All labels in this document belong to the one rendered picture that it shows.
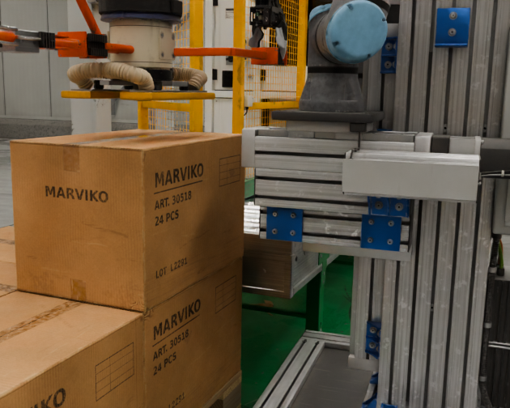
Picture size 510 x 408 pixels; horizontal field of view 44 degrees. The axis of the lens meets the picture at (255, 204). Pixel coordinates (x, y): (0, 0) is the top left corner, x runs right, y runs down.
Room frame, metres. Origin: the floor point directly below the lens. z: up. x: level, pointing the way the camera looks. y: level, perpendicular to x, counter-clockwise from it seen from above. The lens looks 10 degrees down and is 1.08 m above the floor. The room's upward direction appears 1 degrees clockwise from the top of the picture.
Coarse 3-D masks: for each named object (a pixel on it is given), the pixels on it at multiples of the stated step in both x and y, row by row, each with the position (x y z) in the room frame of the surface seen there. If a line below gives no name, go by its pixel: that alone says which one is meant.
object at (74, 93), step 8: (96, 80) 1.77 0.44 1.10; (96, 88) 1.77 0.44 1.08; (128, 88) 1.90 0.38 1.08; (64, 96) 1.71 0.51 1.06; (72, 96) 1.70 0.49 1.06; (80, 96) 1.68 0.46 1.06; (88, 96) 1.67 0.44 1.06; (96, 96) 1.69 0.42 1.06; (104, 96) 1.73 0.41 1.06; (112, 96) 1.75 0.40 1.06
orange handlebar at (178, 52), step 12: (0, 36) 1.30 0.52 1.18; (12, 36) 1.33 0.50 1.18; (60, 36) 1.46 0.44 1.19; (60, 48) 1.46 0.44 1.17; (72, 48) 1.51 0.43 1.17; (108, 48) 1.62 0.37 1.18; (120, 48) 1.67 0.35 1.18; (132, 48) 1.72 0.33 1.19; (180, 48) 1.80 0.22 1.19; (192, 48) 1.78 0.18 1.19; (204, 48) 1.76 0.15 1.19; (216, 48) 1.75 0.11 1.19; (228, 48) 1.73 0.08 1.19
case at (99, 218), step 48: (48, 144) 1.57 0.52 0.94; (96, 144) 1.55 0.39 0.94; (144, 144) 1.58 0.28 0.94; (192, 144) 1.69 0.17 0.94; (240, 144) 1.98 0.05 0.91; (48, 192) 1.57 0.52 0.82; (96, 192) 1.52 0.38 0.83; (144, 192) 1.47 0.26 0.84; (192, 192) 1.69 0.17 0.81; (240, 192) 1.99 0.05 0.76; (48, 240) 1.57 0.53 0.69; (96, 240) 1.52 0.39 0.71; (144, 240) 1.47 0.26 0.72; (192, 240) 1.69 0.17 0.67; (240, 240) 1.99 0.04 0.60; (48, 288) 1.58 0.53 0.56; (96, 288) 1.52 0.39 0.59; (144, 288) 1.47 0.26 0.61
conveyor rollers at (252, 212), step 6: (246, 198) 3.11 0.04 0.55; (252, 198) 3.10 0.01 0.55; (246, 204) 3.00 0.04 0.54; (252, 204) 2.99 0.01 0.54; (246, 210) 2.81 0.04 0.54; (252, 210) 2.80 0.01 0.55; (258, 210) 2.79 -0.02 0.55; (246, 216) 2.70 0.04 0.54; (252, 216) 2.69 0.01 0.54; (258, 216) 2.69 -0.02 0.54; (246, 222) 2.53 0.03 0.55; (252, 222) 2.59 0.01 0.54; (258, 222) 2.58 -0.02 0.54; (246, 228) 2.42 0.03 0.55; (252, 228) 2.41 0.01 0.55; (258, 228) 2.41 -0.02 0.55
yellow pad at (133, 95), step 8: (160, 88) 1.70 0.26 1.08; (184, 88) 1.82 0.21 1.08; (120, 96) 1.63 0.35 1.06; (128, 96) 1.62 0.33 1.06; (136, 96) 1.61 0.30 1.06; (144, 96) 1.60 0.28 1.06; (152, 96) 1.60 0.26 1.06; (160, 96) 1.63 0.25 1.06; (168, 96) 1.66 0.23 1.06; (176, 96) 1.70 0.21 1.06; (184, 96) 1.74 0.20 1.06; (192, 96) 1.78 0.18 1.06; (200, 96) 1.82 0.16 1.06; (208, 96) 1.86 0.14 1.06
